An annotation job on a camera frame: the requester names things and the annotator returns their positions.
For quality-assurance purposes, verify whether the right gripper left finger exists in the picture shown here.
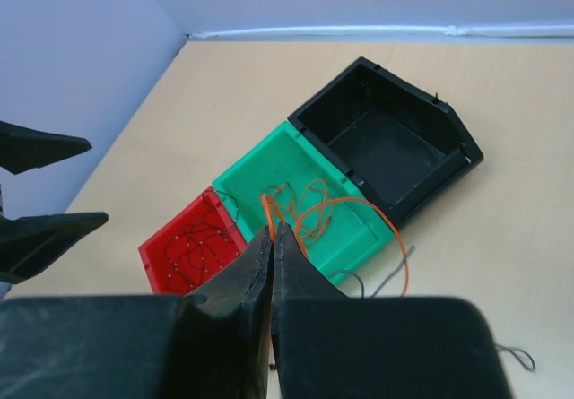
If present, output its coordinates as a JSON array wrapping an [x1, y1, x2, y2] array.
[[185, 226, 274, 398]]

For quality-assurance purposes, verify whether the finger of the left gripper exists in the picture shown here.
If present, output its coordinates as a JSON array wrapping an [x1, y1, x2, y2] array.
[[1, 121, 92, 175], [1, 212, 109, 284]]

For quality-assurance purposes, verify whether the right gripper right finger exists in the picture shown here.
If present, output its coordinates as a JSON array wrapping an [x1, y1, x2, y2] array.
[[271, 222, 347, 398]]

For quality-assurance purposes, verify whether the thin black wire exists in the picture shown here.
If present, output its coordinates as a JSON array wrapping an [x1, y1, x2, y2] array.
[[161, 187, 243, 292]]

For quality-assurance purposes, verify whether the red storage bin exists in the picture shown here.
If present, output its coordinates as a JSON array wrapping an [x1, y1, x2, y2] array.
[[138, 186, 247, 295]]

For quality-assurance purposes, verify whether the green storage bin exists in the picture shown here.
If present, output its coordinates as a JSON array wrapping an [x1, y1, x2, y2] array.
[[213, 122, 393, 283]]

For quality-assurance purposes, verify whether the black storage bin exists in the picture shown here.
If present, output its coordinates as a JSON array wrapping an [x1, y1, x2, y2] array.
[[288, 56, 483, 228]]

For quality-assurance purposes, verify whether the grey wire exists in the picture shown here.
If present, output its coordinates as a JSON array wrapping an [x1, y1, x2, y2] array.
[[326, 244, 537, 372]]

